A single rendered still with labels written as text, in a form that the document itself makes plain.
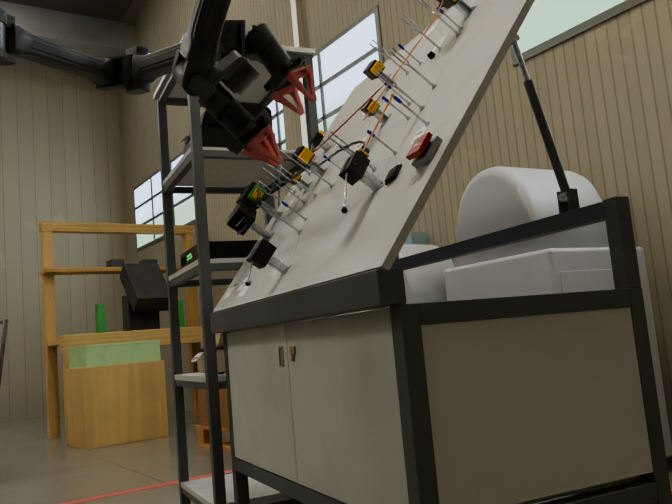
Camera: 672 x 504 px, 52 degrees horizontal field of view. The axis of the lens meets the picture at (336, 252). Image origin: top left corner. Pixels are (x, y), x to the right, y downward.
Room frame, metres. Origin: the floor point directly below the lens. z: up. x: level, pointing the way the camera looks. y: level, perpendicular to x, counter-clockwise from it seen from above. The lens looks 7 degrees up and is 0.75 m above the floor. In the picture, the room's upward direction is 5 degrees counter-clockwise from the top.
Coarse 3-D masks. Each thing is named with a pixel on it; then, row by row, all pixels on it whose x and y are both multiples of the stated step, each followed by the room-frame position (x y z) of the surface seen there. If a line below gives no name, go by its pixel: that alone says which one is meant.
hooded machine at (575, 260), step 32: (480, 192) 3.37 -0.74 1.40; (512, 192) 3.19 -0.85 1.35; (544, 192) 3.21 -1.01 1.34; (480, 224) 3.39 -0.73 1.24; (512, 224) 3.21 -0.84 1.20; (480, 256) 3.41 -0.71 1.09; (512, 256) 3.18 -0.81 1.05; (544, 256) 3.01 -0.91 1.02; (576, 256) 3.06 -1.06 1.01; (608, 256) 3.17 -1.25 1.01; (640, 256) 3.29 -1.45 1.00; (448, 288) 3.58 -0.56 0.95; (480, 288) 3.38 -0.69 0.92; (512, 288) 3.19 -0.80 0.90; (544, 288) 3.03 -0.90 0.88; (576, 288) 3.04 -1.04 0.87; (608, 288) 3.15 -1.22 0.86
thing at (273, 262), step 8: (264, 240) 1.73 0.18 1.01; (256, 248) 1.73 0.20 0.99; (264, 248) 1.73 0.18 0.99; (272, 248) 1.74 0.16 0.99; (248, 256) 1.75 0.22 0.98; (256, 256) 1.72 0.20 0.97; (264, 256) 1.73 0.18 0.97; (272, 256) 1.75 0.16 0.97; (256, 264) 1.75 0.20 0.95; (264, 264) 1.73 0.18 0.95; (272, 264) 1.75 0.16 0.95; (280, 264) 1.76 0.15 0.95; (280, 272) 1.78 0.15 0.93; (248, 280) 1.73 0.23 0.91
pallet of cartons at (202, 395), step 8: (200, 392) 5.50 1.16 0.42; (224, 392) 5.18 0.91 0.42; (200, 400) 5.50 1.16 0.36; (224, 400) 5.18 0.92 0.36; (200, 408) 5.51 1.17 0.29; (224, 408) 5.19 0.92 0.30; (200, 416) 5.52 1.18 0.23; (224, 416) 5.20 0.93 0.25; (200, 424) 5.53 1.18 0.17; (208, 424) 5.41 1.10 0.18; (224, 424) 5.20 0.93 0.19; (200, 432) 5.50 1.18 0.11; (208, 432) 5.50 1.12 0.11; (200, 440) 5.50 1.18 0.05; (208, 440) 5.50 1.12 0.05; (224, 448) 5.22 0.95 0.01
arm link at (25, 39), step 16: (0, 16) 1.36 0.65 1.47; (16, 32) 1.41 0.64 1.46; (0, 48) 1.36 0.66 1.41; (16, 48) 1.41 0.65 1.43; (32, 48) 1.45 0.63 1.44; (48, 48) 1.49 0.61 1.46; (64, 48) 1.53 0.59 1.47; (0, 64) 1.43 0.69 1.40; (48, 64) 1.53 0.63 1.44; (64, 64) 1.54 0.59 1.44; (80, 64) 1.58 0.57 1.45; (96, 64) 1.62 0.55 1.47; (112, 64) 1.67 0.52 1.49; (128, 64) 1.66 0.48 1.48; (96, 80) 1.67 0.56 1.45; (112, 80) 1.68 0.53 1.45; (128, 80) 1.67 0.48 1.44
